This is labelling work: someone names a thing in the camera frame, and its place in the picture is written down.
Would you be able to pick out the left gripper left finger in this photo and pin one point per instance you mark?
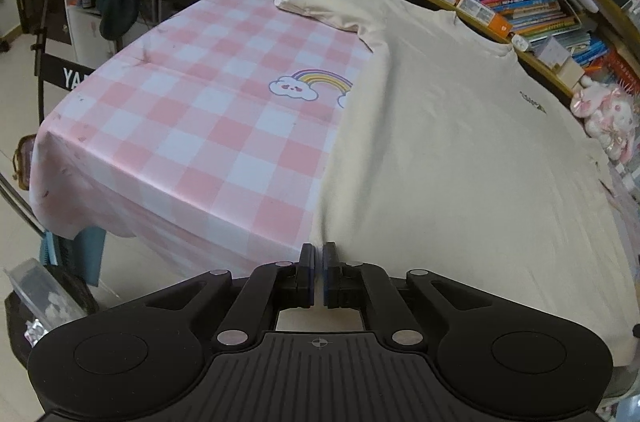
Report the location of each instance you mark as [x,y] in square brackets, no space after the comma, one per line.
[270,289]

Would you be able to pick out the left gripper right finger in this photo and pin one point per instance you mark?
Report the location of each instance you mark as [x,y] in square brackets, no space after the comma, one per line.
[367,289]

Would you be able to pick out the cream t-shirt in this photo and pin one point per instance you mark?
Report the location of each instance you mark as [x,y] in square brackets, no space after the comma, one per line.
[450,157]

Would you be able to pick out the pink checkered table mat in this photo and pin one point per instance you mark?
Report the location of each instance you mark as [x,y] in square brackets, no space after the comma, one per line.
[207,138]

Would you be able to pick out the clear plastic box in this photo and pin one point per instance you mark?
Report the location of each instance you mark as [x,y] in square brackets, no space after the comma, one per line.
[48,301]

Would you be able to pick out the white phone charger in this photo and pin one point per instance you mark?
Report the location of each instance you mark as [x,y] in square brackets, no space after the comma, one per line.
[519,43]

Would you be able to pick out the lying orange white box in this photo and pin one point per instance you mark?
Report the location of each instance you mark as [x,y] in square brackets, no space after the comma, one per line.
[485,16]

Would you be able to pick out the pastel sticky note cube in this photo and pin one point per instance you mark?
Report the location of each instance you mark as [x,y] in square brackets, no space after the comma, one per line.
[552,54]

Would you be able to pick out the pink white bunny plush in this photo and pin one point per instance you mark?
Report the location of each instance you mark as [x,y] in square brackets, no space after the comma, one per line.
[609,117]

